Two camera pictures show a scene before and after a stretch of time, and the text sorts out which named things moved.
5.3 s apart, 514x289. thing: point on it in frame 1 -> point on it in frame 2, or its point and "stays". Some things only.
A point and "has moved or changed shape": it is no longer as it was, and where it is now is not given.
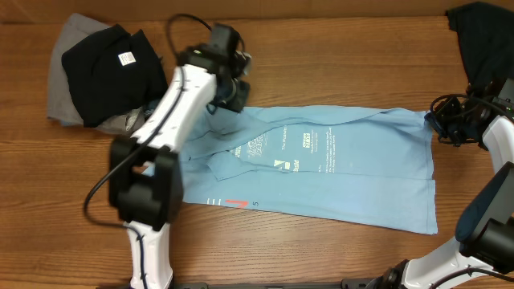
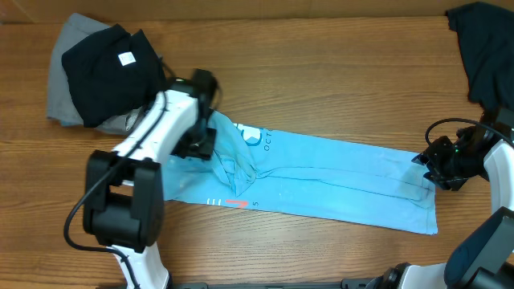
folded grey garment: (62, 107) stays
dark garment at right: (485, 34) stays
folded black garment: (112, 75) stays
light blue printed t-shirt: (360, 168) has moved or changed shape
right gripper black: (438, 120) -> (433, 153)
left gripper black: (238, 101) -> (205, 149)
